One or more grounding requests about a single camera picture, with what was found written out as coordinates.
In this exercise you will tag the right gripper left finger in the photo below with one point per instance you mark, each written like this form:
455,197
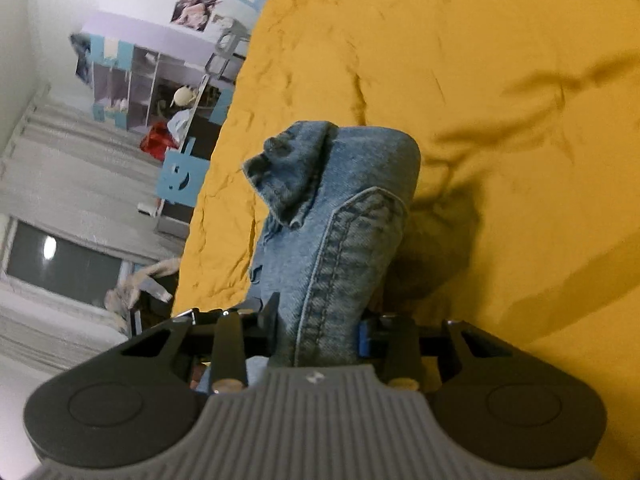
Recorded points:
224,340

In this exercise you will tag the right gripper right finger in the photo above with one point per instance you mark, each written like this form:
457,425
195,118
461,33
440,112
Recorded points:
391,344

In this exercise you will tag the blue denim pants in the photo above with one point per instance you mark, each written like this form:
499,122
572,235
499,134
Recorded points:
338,201

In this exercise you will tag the blue smiley chair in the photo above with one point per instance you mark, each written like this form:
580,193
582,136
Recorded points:
182,176

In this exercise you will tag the red bag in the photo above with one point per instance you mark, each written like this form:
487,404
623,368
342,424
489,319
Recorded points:
158,141

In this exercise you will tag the purple shelf cabinet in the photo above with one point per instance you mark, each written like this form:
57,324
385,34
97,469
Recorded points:
137,66

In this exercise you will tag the yellow bed cover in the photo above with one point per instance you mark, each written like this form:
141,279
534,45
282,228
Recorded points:
526,216

